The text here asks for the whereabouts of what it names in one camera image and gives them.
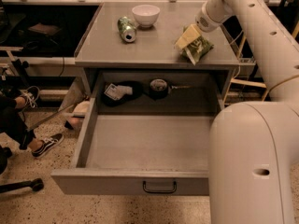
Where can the black office chair base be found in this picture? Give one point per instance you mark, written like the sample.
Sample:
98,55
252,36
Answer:
35,185

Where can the black cloth with white tag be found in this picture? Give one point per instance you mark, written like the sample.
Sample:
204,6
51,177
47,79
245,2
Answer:
116,94

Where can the black white sneaker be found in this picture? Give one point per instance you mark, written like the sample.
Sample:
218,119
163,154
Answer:
30,96
48,144

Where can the black trousered leg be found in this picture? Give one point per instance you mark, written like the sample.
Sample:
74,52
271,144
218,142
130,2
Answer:
12,124

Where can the black white sneaker upper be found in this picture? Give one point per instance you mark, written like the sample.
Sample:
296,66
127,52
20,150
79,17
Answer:
30,96

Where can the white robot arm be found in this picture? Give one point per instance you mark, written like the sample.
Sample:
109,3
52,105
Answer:
253,145

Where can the wooden easel frame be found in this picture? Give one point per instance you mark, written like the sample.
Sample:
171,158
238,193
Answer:
246,83

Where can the green jalapeno chip bag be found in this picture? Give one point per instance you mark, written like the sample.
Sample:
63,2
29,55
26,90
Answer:
197,49

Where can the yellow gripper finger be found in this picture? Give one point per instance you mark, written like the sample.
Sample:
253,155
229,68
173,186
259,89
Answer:
189,35

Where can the green soda can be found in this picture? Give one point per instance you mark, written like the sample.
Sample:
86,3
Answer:
127,29

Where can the black white sneaker lower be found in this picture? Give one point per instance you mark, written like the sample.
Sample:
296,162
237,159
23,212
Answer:
48,144

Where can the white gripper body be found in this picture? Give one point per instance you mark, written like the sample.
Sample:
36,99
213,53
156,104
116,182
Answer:
205,22

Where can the white ceramic bowl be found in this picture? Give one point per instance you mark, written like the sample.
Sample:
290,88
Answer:
146,15

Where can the grey open top drawer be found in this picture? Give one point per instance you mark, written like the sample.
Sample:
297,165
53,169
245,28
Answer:
116,153

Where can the black tape roll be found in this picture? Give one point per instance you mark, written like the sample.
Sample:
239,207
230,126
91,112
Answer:
158,88

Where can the black drawer handle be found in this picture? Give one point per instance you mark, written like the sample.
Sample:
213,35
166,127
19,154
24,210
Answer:
159,187

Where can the grey cabinet counter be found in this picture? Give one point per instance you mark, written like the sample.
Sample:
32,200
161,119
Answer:
201,87

